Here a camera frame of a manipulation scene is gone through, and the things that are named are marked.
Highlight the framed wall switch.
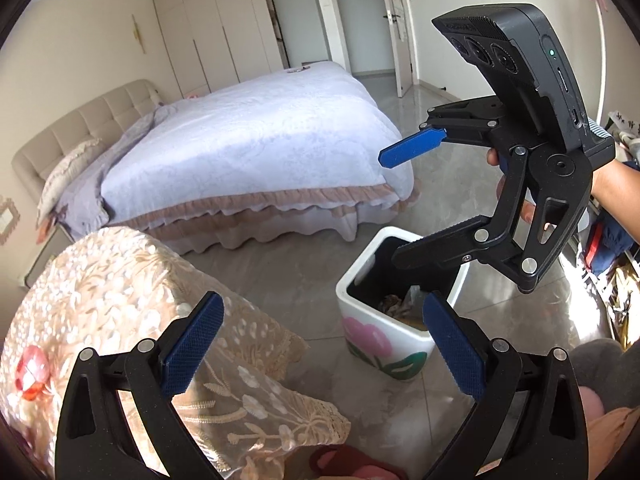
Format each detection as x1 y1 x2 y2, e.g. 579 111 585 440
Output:
0 197 21 241

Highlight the person's leg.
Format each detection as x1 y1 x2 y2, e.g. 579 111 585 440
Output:
577 385 636 480

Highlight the beige tufted bed headboard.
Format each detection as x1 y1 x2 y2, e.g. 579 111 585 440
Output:
11 79 163 201

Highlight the white flower print bin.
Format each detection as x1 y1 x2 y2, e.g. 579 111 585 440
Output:
335 226 471 383

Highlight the grey nightstand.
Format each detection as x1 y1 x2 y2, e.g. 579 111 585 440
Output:
20 225 76 288

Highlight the ruffled beige pillow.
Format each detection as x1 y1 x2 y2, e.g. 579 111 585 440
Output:
36 139 108 218

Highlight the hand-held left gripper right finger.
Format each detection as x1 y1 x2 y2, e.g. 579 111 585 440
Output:
421 294 590 480

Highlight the beige wardrobe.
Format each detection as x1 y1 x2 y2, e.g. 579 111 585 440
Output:
151 0 291 98

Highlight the bed with lavender cover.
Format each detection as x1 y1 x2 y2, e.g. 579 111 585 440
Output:
50 60 417 241

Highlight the gold wall decoration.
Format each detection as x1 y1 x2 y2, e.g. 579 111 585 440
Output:
131 14 147 53

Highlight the person's right hand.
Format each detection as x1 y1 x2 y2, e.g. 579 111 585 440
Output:
486 147 537 225

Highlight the red foil wrapper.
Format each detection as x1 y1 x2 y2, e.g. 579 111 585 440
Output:
14 347 51 401

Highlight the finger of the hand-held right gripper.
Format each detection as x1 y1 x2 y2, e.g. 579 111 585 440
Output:
391 214 516 293
378 97 506 169

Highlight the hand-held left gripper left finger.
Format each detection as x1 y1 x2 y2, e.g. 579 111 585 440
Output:
54 291 225 480

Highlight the red slipper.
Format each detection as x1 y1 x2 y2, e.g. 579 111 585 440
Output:
309 444 408 480

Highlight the beige embroidered tablecloth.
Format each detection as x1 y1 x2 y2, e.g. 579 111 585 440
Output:
0 226 353 480

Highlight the beige ruffled bed skirt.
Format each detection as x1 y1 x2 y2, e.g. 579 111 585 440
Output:
112 182 421 256

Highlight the person's right forearm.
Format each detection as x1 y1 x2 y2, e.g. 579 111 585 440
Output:
590 157 640 211

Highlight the white door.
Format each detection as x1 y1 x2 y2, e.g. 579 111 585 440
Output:
375 0 416 98

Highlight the grey fuzzy cloth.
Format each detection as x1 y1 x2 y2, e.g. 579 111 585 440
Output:
570 338 626 391

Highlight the dark blue clothing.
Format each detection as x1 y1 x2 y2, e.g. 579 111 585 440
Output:
582 210 640 273

